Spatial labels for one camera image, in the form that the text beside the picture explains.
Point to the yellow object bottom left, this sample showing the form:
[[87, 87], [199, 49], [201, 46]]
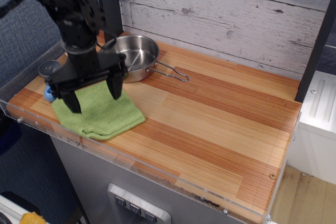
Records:
[[32, 218]]

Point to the green cloth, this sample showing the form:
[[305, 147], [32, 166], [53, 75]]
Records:
[[102, 117]]

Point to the blue plastic toy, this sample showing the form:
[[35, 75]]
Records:
[[48, 95]]

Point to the dark vertical post right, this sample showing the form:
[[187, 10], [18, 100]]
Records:
[[315, 56]]

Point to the clear acrylic table guard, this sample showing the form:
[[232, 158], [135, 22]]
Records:
[[229, 159]]

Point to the stainless steel pan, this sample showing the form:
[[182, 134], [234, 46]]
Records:
[[141, 57]]

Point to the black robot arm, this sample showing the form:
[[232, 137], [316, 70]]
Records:
[[79, 22]]

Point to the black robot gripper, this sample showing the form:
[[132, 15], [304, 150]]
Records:
[[83, 70]]

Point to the grey cabinet with dispenser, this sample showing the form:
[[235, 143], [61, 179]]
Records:
[[139, 186]]

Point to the white ribbed metal box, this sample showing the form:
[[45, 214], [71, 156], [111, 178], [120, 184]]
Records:
[[312, 150]]

